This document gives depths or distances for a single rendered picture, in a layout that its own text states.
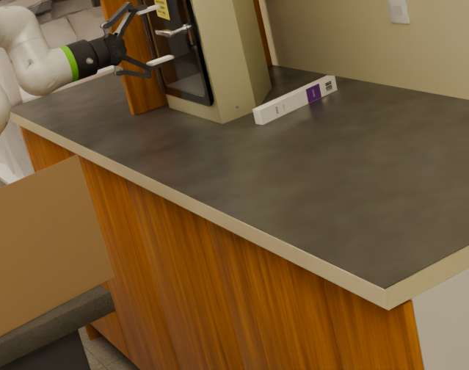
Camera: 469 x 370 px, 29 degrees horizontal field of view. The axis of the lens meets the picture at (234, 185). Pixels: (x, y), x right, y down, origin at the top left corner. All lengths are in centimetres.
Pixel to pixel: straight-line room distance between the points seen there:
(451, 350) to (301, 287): 33
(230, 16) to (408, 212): 92
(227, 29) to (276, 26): 51
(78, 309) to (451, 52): 113
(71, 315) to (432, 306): 62
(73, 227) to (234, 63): 92
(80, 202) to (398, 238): 56
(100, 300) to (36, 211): 20
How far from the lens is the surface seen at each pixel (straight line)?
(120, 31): 238
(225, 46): 241
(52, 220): 163
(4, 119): 168
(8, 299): 163
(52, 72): 229
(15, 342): 163
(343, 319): 168
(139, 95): 272
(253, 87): 248
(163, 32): 242
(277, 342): 198
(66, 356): 174
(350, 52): 261
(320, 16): 268
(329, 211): 176
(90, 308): 166
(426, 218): 166
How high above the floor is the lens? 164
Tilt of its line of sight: 21 degrees down
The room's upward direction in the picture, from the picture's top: 14 degrees counter-clockwise
